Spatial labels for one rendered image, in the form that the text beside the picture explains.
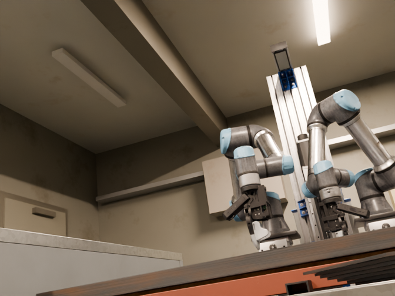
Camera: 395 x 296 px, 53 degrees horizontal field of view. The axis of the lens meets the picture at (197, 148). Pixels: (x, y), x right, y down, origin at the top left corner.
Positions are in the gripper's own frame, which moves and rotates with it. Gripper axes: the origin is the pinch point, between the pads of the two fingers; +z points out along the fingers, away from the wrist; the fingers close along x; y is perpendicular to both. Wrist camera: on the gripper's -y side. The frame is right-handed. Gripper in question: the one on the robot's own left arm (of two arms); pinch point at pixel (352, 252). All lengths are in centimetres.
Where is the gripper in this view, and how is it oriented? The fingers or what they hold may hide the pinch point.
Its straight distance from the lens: 160.0
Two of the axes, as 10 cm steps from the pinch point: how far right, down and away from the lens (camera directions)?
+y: -9.1, 2.7, 3.3
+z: 1.4, 9.2, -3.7
